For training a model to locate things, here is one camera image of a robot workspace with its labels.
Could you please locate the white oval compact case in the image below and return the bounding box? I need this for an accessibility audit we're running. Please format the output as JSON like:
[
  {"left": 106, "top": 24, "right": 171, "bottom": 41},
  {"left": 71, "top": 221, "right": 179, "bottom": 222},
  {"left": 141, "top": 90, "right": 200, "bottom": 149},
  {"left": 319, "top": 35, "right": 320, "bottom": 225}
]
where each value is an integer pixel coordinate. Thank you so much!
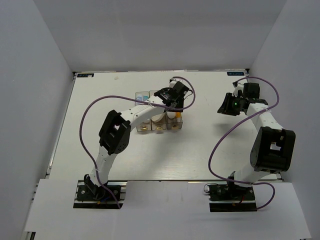
[{"left": 166, "top": 111, "right": 176, "bottom": 119}]

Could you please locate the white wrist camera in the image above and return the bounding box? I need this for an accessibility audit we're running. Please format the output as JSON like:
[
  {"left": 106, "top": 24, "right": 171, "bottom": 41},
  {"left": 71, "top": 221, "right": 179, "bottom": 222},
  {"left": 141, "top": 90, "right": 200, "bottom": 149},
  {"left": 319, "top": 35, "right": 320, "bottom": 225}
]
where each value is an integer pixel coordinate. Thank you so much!
[
  {"left": 232, "top": 81, "right": 244, "bottom": 98},
  {"left": 169, "top": 78, "right": 180, "bottom": 88}
]

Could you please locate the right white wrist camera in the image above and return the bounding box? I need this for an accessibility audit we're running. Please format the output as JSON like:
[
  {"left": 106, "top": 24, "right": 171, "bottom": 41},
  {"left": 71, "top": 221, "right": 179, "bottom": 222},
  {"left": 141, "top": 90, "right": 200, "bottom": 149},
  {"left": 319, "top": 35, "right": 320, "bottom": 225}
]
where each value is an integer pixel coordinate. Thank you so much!
[{"left": 232, "top": 81, "right": 244, "bottom": 98}]

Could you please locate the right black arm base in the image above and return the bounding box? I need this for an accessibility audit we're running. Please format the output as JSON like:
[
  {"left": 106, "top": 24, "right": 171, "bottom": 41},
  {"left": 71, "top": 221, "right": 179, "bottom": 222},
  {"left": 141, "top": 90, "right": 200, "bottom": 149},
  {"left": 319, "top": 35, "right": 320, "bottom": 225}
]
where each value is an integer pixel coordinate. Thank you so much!
[{"left": 203, "top": 182, "right": 257, "bottom": 213}]

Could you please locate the clear organizer bin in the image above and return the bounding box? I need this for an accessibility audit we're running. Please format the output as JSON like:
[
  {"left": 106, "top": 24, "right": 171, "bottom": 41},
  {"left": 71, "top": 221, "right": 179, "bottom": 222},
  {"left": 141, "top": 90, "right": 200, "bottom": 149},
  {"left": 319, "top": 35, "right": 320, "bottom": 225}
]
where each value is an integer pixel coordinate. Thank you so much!
[
  {"left": 166, "top": 112, "right": 183, "bottom": 130},
  {"left": 149, "top": 89, "right": 167, "bottom": 132},
  {"left": 135, "top": 91, "right": 152, "bottom": 132}
]

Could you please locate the left clear organizer bin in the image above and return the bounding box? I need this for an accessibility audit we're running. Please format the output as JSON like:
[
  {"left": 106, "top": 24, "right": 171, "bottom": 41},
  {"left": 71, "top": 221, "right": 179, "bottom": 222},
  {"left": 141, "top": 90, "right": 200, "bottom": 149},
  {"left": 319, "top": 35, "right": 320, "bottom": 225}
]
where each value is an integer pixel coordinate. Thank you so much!
[{"left": 135, "top": 91, "right": 152, "bottom": 132}]

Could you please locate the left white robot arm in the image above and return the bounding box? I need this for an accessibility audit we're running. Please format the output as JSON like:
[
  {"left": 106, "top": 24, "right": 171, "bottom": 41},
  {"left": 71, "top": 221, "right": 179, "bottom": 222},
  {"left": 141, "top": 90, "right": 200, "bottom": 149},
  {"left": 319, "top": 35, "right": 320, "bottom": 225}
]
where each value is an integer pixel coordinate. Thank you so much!
[{"left": 79, "top": 76, "right": 195, "bottom": 200}]

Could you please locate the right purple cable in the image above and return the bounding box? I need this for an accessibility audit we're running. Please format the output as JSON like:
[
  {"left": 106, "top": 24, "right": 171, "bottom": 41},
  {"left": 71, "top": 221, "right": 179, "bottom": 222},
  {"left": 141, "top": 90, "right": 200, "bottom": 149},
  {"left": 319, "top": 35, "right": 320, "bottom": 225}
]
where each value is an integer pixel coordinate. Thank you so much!
[{"left": 203, "top": 76, "right": 280, "bottom": 210}]

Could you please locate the round cream powder puff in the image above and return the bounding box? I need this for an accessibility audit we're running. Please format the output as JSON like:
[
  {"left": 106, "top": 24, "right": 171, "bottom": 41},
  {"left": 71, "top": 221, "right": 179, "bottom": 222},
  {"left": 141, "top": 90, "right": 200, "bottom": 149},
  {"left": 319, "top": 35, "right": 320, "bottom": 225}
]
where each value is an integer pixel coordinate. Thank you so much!
[{"left": 151, "top": 113, "right": 165, "bottom": 123}]

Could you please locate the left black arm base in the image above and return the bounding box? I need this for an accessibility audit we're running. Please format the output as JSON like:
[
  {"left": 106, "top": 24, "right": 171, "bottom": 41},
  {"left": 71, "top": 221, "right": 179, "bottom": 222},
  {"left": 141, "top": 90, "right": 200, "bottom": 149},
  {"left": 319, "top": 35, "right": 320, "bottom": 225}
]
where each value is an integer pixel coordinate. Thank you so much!
[{"left": 73, "top": 180, "right": 127, "bottom": 210}]

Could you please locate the right clear organizer bin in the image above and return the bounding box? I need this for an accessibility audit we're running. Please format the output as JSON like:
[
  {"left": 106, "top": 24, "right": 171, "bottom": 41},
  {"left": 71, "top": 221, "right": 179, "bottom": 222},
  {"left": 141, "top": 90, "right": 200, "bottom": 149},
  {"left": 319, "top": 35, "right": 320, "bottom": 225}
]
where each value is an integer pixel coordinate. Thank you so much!
[{"left": 166, "top": 112, "right": 183, "bottom": 130}]

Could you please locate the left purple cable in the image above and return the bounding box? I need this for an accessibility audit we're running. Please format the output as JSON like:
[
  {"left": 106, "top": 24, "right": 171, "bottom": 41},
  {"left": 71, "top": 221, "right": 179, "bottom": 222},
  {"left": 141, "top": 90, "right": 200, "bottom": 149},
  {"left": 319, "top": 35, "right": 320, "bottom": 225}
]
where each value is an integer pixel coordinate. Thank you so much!
[{"left": 79, "top": 76, "right": 196, "bottom": 210}]

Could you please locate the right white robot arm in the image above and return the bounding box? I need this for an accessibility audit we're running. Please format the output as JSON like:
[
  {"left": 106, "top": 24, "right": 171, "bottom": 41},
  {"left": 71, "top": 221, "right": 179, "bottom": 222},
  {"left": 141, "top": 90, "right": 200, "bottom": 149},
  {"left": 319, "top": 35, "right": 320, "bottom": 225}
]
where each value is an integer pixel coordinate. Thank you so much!
[{"left": 217, "top": 82, "right": 296, "bottom": 200}]

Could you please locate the middle clear organizer bin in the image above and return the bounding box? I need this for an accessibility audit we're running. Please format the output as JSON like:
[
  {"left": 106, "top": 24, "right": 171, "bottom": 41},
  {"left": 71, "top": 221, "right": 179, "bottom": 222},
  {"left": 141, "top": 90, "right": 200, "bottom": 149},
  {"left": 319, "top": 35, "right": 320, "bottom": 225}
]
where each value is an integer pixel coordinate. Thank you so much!
[{"left": 149, "top": 89, "right": 167, "bottom": 132}]

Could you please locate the purple cable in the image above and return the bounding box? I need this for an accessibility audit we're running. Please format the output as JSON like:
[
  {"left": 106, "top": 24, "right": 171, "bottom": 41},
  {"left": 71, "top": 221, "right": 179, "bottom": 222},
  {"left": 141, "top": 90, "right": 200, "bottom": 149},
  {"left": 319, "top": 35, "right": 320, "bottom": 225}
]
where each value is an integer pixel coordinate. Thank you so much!
[
  {"left": 79, "top": 76, "right": 196, "bottom": 210},
  {"left": 203, "top": 76, "right": 280, "bottom": 210}
]

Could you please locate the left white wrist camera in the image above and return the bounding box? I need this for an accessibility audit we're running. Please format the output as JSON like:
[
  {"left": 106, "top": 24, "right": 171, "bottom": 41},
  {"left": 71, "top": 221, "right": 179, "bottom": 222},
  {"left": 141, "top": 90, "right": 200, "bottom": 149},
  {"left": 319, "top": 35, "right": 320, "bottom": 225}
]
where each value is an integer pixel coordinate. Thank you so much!
[{"left": 169, "top": 78, "right": 180, "bottom": 88}]

